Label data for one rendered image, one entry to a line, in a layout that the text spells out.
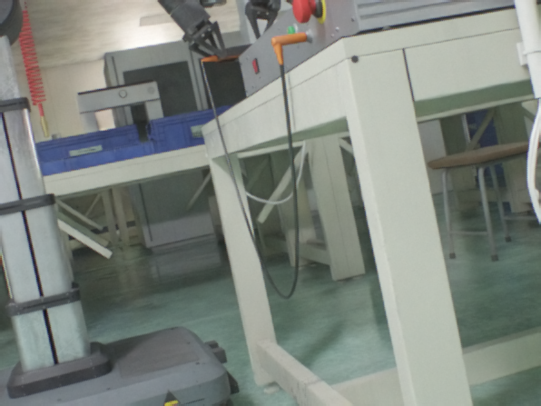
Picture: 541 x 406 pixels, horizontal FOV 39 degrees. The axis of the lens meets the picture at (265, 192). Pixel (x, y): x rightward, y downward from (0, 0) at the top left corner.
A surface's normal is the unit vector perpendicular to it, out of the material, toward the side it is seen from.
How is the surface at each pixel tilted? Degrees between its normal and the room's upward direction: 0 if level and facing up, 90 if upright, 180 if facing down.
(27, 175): 90
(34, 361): 90
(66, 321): 90
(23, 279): 90
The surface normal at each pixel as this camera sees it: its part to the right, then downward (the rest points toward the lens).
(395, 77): 0.22, 0.00
